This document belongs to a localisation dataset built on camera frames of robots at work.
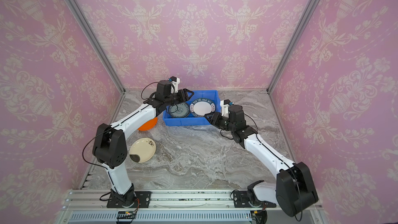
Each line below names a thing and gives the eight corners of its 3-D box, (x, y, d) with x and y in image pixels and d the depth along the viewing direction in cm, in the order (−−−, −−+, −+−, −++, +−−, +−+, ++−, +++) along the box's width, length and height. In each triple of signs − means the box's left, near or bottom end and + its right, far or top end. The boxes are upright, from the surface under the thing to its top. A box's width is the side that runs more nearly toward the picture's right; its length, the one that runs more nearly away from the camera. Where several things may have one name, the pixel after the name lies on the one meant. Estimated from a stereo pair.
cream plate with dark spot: (126, 162, 88) (125, 161, 86) (134, 139, 97) (132, 137, 96) (153, 162, 88) (152, 161, 86) (158, 139, 97) (157, 137, 95)
